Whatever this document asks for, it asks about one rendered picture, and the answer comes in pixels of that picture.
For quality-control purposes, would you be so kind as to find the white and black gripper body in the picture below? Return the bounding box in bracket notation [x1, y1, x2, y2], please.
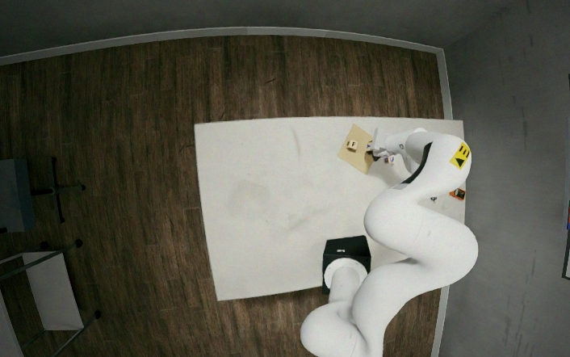
[373, 147, 393, 158]

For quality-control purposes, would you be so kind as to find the tan square mat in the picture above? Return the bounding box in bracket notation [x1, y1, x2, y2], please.
[337, 124, 373, 174]

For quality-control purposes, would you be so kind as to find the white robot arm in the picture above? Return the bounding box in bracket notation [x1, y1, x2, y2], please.
[300, 128, 478, 357]

